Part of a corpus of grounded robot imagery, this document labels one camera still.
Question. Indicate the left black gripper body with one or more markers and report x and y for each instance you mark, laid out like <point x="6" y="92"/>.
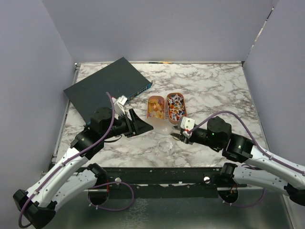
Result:
<point x="123" y="125"/>

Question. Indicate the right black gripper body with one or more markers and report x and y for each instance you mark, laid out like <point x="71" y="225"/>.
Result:
<point x="200" y="136"/>

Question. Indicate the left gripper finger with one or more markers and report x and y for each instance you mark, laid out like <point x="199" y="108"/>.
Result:
<point x="135" y="119"/>
<point x="141" y="127"/>

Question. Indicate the clear plastic jar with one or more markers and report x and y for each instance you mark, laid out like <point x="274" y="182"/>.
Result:
<point x="165" y="145"/>

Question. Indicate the pink tray of lollipops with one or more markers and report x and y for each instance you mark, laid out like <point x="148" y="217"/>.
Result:
<point x="176" y="107"/>

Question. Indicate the pink tray of popsicle candies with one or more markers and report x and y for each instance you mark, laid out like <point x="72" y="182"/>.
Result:
<point x="156" y="107"/>

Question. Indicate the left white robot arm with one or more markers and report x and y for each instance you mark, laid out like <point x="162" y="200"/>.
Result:
<point x="39" y="203"/>

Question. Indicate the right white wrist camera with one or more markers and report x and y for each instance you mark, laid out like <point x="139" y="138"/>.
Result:
<point x="186" y="124"/>

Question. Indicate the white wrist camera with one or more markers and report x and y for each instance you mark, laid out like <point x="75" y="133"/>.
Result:
<point x="186" y="124"/>
<point x="119" y="104"/>

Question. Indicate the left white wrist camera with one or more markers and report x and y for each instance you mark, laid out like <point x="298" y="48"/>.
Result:
<point x="119" y="104"/>

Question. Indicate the dark blue network switch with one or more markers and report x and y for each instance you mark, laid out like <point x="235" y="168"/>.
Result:
<point x="118" y="78"/>

